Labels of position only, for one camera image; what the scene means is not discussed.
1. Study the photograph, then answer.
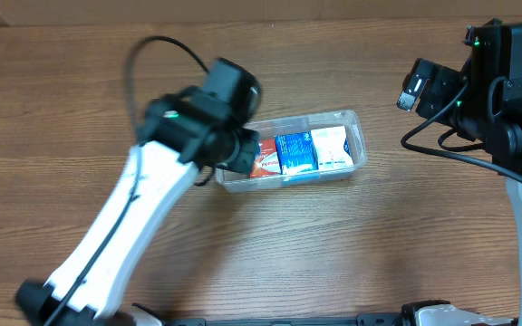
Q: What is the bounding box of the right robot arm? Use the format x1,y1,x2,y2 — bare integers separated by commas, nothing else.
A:
393,19,522,325

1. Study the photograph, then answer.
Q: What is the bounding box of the white medicine box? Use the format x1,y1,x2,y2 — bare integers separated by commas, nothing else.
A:
311,126,353,170

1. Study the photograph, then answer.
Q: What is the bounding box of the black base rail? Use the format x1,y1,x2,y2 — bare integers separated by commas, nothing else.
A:
129,302,484,326

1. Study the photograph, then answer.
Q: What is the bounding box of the blue medicine box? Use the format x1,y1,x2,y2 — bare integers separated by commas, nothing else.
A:
275,131,317,175

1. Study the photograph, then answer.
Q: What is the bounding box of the red medicine box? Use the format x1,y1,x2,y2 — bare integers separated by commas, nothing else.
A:
249,139,281,178

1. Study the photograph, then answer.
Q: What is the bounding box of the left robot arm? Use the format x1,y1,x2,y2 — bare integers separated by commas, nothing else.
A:
15,58,261,325

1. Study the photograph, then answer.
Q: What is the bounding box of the clear plastic container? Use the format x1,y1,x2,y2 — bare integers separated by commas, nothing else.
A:
216,110,367,192

